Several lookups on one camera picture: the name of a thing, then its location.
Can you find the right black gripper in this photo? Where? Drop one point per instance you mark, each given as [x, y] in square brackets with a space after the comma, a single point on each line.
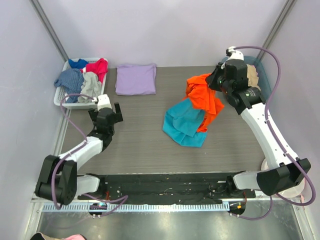
[213, 78]

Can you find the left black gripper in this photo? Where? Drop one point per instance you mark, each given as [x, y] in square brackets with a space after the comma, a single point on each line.
[107, 116]

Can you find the orange t shirt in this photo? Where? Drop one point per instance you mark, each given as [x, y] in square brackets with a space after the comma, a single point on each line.
[203, 98]

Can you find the teal t shirt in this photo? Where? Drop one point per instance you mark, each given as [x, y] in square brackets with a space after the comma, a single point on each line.
[181, 123]

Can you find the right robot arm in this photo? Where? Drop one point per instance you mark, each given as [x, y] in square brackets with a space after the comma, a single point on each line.
[280, 172]

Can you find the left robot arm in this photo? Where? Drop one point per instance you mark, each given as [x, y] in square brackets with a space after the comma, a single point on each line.
[59, 181]

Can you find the grey t shirt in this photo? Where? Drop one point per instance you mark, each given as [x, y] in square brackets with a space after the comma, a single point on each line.
[91, 87]

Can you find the beige garment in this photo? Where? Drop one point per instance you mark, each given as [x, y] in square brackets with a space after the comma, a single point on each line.
[252, 76]

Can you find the red t shirt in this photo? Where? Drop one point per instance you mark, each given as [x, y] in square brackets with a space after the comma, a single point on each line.
[100, 68]

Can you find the folded lavender t shirt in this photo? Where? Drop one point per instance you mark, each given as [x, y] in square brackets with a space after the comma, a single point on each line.
[132, 80]

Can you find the blue checked shirt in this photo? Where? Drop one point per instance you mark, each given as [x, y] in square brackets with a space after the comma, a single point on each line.
[71, 80]

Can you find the teal plastic basket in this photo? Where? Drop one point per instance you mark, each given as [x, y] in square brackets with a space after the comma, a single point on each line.
[263, 81]

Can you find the royal blue t shirt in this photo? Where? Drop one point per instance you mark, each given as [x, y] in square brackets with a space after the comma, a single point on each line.
[79, 64]

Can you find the white round mesh hamper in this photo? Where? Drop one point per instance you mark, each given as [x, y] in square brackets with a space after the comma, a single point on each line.
[288, 193]

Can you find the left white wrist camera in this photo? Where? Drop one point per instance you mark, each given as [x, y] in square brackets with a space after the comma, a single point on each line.
[102, 101]

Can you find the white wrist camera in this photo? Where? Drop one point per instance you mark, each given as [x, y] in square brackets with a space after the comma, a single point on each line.
[102, 101]
[233, 54]

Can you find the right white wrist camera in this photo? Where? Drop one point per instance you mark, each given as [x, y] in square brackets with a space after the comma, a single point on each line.
[233, 54]

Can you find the right aluminium corner post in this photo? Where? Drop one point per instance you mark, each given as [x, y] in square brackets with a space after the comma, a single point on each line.
[280, 20]

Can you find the aluminium corner post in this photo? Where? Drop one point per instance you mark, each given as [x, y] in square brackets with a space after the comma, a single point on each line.
[49, 28]
[280, 20]

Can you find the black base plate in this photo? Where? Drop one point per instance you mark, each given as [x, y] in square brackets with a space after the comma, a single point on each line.
[169, 188]

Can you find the slotted cable duct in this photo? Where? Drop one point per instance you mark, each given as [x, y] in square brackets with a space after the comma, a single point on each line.
[94, 207]

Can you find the aluminium frame rails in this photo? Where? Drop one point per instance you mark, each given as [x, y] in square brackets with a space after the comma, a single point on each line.
[37, 198]

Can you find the left aluminium corner post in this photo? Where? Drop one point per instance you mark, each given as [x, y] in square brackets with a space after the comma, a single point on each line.
[49, 28]

